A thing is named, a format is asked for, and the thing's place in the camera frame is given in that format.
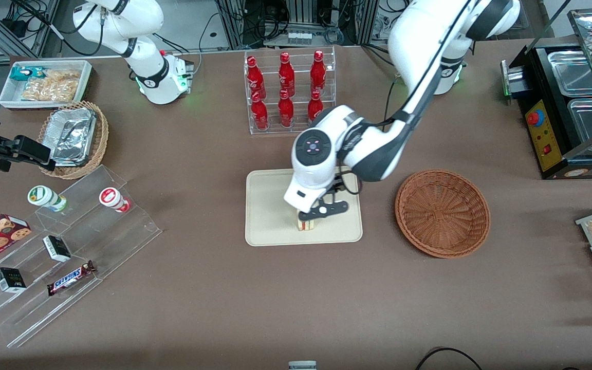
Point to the sandwich with red band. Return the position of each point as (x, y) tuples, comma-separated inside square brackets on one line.
[(307, 225)]

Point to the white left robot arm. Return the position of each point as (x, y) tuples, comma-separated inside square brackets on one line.
[(419, 41)]

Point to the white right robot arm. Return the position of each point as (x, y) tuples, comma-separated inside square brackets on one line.
[(147, 77)]

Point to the beige plastic tray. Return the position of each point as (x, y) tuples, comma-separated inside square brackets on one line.
[(270, 216)]

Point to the light wicker basket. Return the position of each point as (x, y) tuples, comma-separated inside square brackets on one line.
[(99, 136)]

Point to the brown wicker basket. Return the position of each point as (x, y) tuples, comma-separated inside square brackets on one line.
[(442, 213)]

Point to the aluminium foil container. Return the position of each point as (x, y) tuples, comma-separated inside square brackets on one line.
[(72, 136)]

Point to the green lid sunflower cup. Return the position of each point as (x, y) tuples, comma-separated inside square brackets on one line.
[(44, 197)]

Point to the white rectangular snack bin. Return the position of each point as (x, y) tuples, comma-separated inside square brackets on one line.
[(8, 100)]

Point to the clear bag of fried snacks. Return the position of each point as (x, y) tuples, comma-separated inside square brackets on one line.
[(54, 87)]

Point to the clear acrylic bottle rack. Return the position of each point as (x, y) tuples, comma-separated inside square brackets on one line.
[(301, 128)]

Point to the teal snack packet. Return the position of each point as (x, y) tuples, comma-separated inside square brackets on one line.
[(26, 73)]

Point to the red cola bottle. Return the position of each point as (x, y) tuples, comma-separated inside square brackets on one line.
[(255, 78), (259, 112), (318, 72), (286, 74), (285, 110), (315, 108)]

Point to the red lid yogurt cup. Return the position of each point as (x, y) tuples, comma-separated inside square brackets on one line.
[(112, 199)]

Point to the black box with white label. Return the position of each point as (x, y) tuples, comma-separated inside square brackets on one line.
[(57, 248)]

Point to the clear acrylic stepped display stand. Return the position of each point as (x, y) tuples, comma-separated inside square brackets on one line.
[(116, 236)]

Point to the black box with Face print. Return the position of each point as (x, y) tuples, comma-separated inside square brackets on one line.
[(10, 280)]

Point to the Snickers chocolate bar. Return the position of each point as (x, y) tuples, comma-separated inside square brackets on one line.
[(70, 278)]

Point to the red emergency stop button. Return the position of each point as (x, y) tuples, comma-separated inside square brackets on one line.
[(535, 118)]

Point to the black food warmer cabinet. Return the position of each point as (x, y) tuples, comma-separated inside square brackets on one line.
[(553, 154)]

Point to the aluminium equipment frame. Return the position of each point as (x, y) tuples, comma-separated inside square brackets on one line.
[(301, 15)]

